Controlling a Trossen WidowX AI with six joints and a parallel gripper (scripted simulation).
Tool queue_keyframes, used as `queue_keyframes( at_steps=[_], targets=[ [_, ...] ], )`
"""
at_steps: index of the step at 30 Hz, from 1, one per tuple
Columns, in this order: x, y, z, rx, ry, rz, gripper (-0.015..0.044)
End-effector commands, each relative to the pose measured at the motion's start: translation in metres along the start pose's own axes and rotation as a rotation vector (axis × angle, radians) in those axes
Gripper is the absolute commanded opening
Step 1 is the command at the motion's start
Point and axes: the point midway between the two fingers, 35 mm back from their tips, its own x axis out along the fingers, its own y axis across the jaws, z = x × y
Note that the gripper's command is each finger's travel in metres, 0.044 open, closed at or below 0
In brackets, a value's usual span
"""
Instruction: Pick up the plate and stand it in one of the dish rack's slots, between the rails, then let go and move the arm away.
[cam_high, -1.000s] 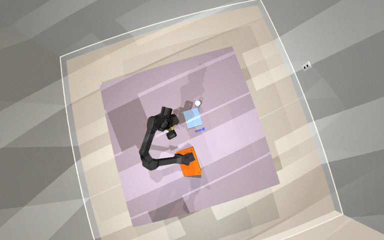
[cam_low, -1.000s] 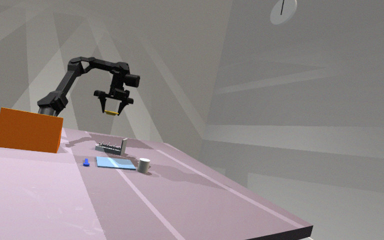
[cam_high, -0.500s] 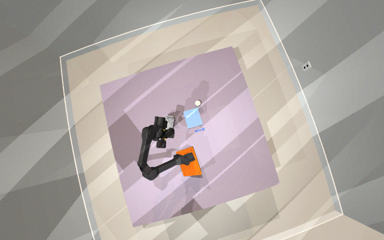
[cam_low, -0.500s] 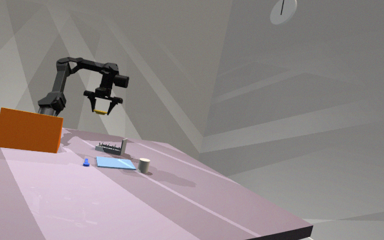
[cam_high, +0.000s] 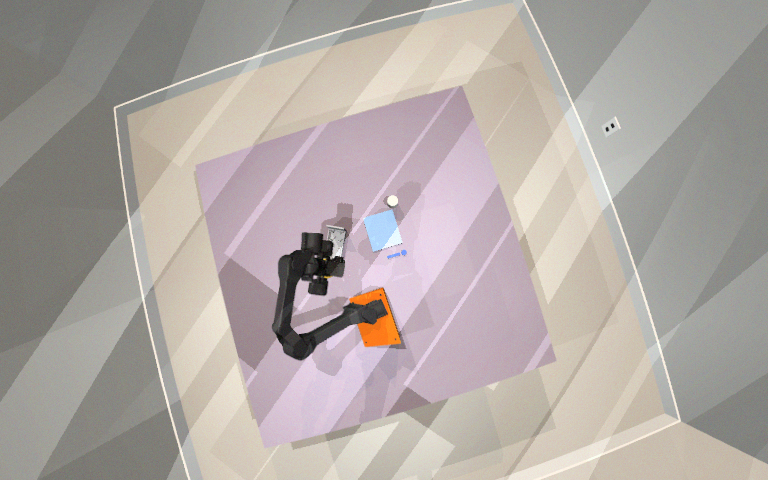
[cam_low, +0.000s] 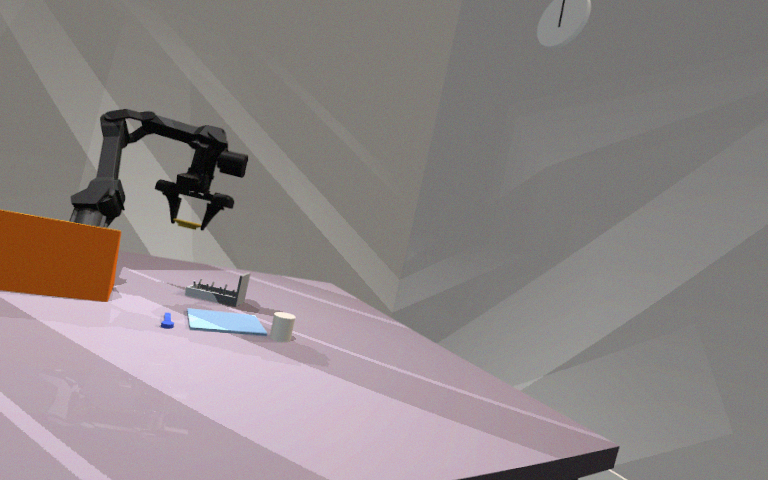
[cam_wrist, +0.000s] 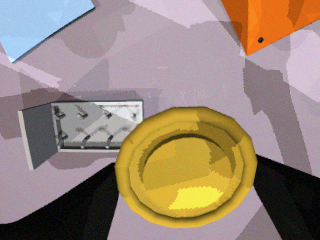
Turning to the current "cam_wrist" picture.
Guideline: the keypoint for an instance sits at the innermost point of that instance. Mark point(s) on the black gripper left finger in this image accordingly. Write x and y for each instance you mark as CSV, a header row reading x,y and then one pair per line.
x,y
84,213

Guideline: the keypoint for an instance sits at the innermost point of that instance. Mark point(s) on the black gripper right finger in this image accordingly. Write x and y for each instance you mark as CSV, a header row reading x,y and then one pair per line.
x,y
291,197

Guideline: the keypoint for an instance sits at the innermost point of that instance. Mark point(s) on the yellow plate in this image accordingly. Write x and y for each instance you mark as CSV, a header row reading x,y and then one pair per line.
x,y
186,166

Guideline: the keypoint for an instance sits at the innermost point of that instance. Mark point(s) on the light blue flat mat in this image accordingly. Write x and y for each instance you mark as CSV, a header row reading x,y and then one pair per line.
x,y
24,24

